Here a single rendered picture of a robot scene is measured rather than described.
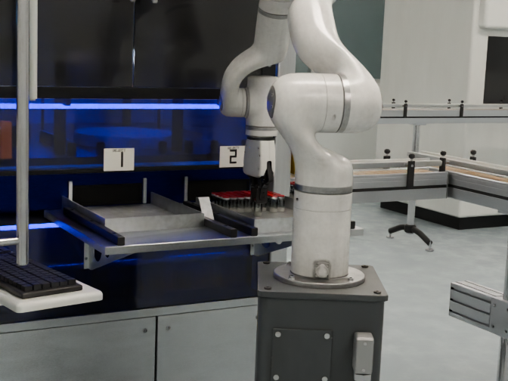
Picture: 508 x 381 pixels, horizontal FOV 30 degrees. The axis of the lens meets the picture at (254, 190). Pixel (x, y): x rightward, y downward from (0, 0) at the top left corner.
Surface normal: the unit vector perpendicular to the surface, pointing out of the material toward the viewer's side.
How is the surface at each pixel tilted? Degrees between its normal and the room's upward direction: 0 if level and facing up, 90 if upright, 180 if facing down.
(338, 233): 90
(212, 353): 90
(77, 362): 90
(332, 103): 85
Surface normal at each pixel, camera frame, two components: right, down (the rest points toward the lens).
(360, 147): 0.47, 0.15
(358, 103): 0.23, 0.09
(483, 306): -0.88, 0.04
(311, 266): -0.33, 0.13
